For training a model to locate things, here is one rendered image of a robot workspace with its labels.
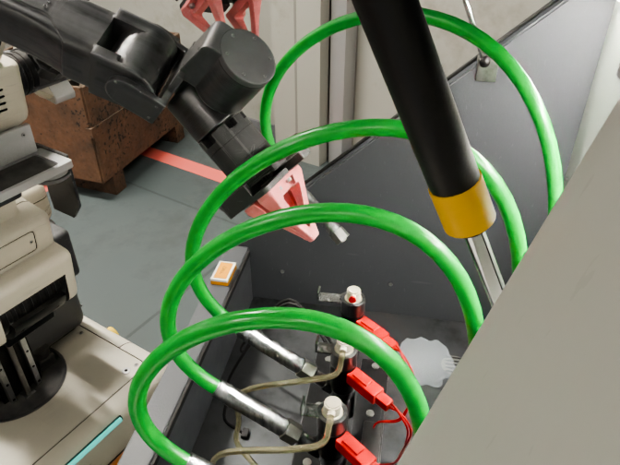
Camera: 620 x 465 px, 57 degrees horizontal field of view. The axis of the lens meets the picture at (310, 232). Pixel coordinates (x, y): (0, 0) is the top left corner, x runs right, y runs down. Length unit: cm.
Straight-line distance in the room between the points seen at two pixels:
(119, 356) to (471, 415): 170
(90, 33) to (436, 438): 48
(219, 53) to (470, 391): 40
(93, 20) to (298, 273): 62
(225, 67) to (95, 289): 210
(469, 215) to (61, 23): 47
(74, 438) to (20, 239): 59
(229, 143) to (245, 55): 9
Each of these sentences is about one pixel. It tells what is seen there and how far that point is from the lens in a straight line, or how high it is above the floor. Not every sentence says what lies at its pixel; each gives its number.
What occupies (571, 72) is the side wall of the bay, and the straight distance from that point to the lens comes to 88.
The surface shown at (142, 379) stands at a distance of 45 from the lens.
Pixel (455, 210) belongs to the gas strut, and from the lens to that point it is 20.
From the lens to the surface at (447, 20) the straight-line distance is 58.
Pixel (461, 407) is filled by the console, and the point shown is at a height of 142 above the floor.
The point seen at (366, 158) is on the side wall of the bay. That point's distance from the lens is 92.
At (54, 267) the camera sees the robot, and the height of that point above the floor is 78.
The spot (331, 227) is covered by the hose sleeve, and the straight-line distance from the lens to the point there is 74.
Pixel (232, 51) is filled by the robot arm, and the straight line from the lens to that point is 54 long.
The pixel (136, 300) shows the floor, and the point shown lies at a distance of 247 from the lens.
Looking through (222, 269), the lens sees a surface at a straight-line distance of 98.
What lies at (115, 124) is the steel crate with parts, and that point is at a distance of 310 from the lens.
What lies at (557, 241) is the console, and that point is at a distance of 16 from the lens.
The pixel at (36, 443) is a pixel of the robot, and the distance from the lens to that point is 172.
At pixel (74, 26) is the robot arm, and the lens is 60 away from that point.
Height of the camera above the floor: 157
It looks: 35 degrees down
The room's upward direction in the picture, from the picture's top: straight up
